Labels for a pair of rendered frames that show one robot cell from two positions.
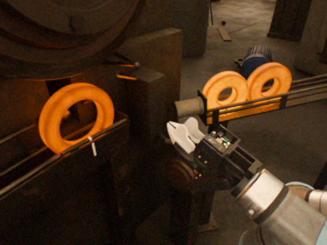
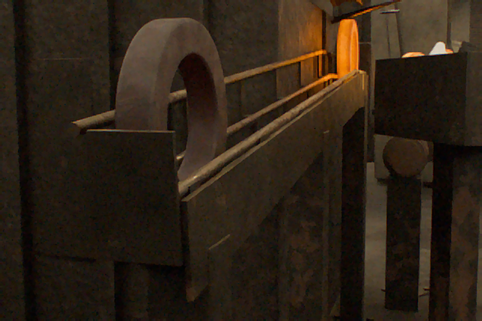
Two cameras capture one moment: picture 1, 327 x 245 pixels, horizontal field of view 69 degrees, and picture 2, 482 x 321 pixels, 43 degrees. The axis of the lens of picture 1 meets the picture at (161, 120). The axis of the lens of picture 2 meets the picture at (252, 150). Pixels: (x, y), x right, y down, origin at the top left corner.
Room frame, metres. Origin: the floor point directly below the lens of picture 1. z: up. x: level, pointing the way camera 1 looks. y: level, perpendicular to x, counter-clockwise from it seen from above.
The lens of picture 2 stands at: (-0.86, 1.12, 0.67)
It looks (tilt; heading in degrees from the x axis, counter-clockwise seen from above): 6 degrees down; 334
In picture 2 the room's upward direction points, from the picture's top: straight up
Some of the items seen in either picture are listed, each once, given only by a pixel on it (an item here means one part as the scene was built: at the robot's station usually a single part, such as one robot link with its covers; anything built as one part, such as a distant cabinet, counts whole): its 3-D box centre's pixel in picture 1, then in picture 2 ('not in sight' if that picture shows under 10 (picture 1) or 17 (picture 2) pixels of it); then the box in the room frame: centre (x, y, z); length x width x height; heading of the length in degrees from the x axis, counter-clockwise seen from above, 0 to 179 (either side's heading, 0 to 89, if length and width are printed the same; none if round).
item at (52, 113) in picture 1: (80, 121); (348, 56); (0.48, 0.20, 0.75); 0.18 x 0.03 x 0.18; 138
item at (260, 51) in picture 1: (257, 63); not in sight; (2.42, -1.02, 0.17); 0.57 x 0.31 x 0.34; 158
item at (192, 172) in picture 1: (191, 197); (404, 218); (0.63, -0.13, 0.27); 0.22 x 0.13 x 0.53; 138
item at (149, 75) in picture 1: (146, 107); (354, 84); (0.66, 0.05, 0.68); 0.11 x 0.08 x 0.24; 48
